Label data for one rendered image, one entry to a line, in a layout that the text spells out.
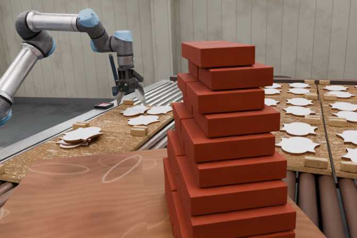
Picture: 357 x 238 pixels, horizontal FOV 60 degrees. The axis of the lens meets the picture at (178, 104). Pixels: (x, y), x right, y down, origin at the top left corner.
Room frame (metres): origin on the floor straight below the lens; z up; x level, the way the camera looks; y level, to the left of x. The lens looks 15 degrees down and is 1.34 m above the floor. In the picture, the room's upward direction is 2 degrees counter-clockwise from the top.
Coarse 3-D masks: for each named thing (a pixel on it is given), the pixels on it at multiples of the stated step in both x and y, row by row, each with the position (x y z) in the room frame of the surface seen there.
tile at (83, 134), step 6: (72, 132) 1.08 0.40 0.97; (78, 132) 1.07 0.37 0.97; (84, 132) 1.07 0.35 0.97; (90, 132) 1.07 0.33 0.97; (96, 132) 1.06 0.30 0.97; (66, 138) 1.02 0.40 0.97; (72, 138) 1.01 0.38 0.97; (78, 138) 1.01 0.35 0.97; (84, 138) 1.01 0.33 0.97; (90, 138) 1.03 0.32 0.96
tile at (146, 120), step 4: (140, 116) 1.33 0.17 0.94; (144, 116) 1.33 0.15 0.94; (148, 116) 1.32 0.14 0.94; (152, 116) 1.32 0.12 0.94; (156, 116) 1.32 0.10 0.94; (128, 120) 1.29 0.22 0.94; (132, 120) 1.28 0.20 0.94; (136, 120) 1.27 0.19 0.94; (140, 120) 1.27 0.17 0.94; (144, 120) 1.27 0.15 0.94; (148, 120) 1.27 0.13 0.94; (152, 120) 1.26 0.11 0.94; (156, 120) 1.26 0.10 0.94; (128, 124) 1.24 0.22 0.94; (132, 124) 1.22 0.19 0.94; (136, 124) 1.22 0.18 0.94; (140, 124) 1.22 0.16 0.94; (144, 124) 1.21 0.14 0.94; (148, 124) 1.23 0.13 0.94
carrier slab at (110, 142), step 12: (108, 132) 1.15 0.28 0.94; (48, 144) 1.05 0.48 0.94; (96, 144) 1.03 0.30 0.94; (108, 144) 1.02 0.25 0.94; (120, 144) 1.02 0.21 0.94; (132, 144) 1.01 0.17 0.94; (24, 156) 0.95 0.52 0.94; (36, 156) 0.95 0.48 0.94; (48, 156) 0.94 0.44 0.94; (60, 156) 0.94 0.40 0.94; (72, 156) 0.93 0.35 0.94; (12, 168) 0.86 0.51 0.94; (24, 168) 0.86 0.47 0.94; (12, 180) 0.80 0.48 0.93
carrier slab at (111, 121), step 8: (112, 112) 1.45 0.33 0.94; (120, 112) 1.44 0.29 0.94; (144, 112) 1.43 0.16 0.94; (96, 120) 1.33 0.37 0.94; (104, 120) 1.32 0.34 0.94; (112, 120) 1.32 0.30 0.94; (120, 120) 1.31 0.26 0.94; (160, 120) 1.29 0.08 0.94; (168, 120) 1.30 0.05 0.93; (104, 128) 1.21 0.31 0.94; (112, 128) 1.21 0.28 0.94; (120, 128) 1.20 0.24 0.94; (128, 128) 1.20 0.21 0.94; (152, 128) 1.18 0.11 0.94; (160, 128) 1.21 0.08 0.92
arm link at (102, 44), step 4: (104, 36) 1.37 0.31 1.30; (108, 36) 1.41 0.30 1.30; (112, 36) 1.40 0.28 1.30; (92, 40) 1.38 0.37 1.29; (96, 40) 1.37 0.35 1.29; (100, 40) 1.37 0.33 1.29; (104, 40) 1.38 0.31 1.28; (108, 40) 1.39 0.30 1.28; (92, 44) 1.41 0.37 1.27; (96, 44) 1.39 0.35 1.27; (100, 44) 1.38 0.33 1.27; (104, 44) 1.39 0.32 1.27; (108, 44) 1.39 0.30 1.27; (92, 48) 1.42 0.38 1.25; (96, 48) 1.41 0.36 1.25; (100, 48) 1.40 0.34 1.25; (104, 48) 1.40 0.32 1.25; (108, 48) 1.39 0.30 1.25; (96, 52) 1.44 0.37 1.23; (100, 52) 1.43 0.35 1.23; (104, 52) 1.43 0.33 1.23; (108, 52) 1.43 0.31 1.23; (112, 52) 1.42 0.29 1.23
